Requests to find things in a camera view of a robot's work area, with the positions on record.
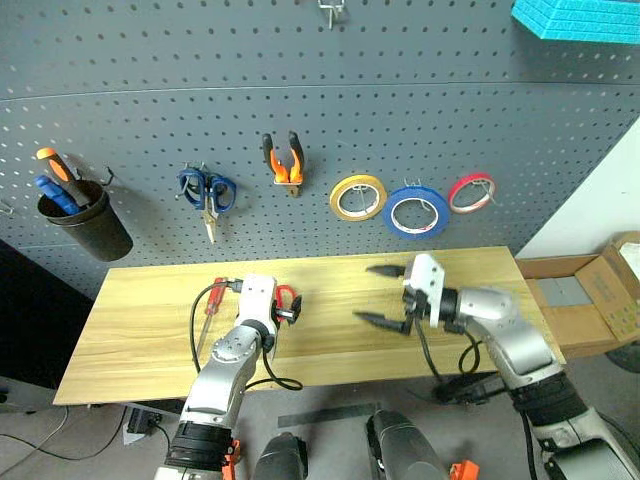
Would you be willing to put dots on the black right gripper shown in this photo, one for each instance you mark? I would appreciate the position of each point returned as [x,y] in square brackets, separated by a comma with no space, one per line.
[419,305]

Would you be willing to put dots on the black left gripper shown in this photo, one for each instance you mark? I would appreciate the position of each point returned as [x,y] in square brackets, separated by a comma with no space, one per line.
[284,315]

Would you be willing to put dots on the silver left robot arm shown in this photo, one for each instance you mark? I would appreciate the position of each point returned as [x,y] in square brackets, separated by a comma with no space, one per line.
[225,370]

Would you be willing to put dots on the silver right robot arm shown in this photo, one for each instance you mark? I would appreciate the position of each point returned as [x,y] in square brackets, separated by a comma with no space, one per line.
[515,340]

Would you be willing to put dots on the blue tape roll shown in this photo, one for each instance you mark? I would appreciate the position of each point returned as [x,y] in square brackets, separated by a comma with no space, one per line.
[390,215]

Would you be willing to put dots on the yellow tape roll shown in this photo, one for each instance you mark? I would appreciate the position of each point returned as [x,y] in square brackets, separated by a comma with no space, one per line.
[350,181]

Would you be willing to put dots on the red tape roll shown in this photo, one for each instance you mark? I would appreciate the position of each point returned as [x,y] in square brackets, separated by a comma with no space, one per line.
[457,187]

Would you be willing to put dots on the grey metal pegboard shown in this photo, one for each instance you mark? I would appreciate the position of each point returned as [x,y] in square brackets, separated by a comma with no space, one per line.
[300,75]

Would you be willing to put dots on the metal pegboard hook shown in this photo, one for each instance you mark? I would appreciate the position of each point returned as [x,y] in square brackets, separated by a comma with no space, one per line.
[5,207]
[331,12]

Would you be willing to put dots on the dark grey flat strip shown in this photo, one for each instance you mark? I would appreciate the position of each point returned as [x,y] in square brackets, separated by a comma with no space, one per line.
[327,415]

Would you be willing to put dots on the black device under table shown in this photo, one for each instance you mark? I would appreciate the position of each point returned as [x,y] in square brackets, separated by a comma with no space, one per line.
[465,389]

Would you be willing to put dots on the orange and black pliers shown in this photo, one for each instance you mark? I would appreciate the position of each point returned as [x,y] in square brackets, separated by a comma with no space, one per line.
[282,172]

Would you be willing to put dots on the large dark rounded shape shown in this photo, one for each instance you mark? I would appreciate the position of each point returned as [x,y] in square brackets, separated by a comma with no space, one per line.
[400,445]

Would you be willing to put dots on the orange robot body part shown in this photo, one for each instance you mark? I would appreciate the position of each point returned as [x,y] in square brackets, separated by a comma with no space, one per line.
[233,457]
[465,471]

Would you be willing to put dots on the black power strip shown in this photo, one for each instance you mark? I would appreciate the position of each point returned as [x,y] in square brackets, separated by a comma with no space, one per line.
[142,421]

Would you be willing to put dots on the brown cardboard box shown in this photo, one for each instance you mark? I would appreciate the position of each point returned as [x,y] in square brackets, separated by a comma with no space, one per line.
[590,320]

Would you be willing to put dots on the black plastic cup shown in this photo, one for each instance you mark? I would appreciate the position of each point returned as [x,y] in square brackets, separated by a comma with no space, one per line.
[95,230]

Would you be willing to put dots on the black cup holder hook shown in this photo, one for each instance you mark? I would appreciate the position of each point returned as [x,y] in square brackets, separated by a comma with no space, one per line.
[108,176]

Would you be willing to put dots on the black cabinet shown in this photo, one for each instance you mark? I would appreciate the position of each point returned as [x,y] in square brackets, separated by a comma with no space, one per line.
[35,320]

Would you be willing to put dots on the blue foam block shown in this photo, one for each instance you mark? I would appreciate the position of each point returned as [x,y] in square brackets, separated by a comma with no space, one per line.
[575,17]

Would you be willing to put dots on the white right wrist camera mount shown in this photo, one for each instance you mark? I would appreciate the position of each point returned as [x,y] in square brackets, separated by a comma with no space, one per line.
[425,277]

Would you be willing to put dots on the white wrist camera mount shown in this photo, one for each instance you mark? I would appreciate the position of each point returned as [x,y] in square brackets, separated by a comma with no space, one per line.
[255,295]
[425,277]

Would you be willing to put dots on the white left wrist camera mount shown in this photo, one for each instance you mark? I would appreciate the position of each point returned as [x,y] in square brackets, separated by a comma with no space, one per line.
[255,295]

